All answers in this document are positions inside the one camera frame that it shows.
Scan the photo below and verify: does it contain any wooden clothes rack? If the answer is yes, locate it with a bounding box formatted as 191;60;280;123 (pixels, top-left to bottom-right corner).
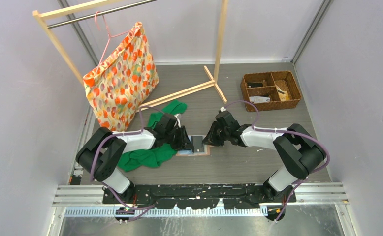
32;0;227;111

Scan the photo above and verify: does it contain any woven wicker divided basket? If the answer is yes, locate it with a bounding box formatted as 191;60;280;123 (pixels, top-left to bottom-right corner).
240;71;301;112

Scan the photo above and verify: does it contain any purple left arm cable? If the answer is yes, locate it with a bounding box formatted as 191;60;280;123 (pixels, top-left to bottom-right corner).
90;105;166;222

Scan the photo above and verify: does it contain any tan card in basket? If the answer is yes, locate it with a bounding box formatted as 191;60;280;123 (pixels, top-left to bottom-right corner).
275;85;290;101

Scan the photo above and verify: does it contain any aluminium frame rail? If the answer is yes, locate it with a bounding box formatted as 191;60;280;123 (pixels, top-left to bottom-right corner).
52;183;349;217

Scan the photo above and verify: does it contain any black card in basket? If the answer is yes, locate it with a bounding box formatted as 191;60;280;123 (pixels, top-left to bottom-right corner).
247;82;263;88

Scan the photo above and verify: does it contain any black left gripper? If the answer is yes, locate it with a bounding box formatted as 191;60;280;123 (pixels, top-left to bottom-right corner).
164;125;193;150

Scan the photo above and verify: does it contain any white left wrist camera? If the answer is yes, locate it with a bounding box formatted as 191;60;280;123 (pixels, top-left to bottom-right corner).
174;113;182;128

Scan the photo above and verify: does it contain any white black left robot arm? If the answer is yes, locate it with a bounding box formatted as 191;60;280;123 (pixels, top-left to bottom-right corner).
75;113;194;204

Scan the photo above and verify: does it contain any pink wire hanger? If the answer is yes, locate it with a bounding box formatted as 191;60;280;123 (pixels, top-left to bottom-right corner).
95;11;133;67

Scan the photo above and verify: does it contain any dark grey credit card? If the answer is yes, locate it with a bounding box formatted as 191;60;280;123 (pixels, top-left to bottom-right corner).
191;135;205;153

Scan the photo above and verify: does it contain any floral orange tote bag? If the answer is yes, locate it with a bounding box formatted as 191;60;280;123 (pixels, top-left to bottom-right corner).
83;22;159;131

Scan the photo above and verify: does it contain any pink leather card holder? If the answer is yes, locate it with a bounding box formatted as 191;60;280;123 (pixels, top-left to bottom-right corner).
175;135;211;157

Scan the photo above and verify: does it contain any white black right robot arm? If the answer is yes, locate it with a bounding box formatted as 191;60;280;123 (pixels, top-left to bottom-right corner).
202;111;329;202

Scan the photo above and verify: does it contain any white card in basket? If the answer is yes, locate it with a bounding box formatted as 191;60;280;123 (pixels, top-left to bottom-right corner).
249;96;271;104

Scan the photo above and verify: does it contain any green cloth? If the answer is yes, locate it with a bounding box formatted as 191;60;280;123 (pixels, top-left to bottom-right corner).
117;100;188;172

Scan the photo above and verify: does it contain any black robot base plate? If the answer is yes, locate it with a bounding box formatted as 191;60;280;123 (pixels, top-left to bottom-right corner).
102;183;293;210

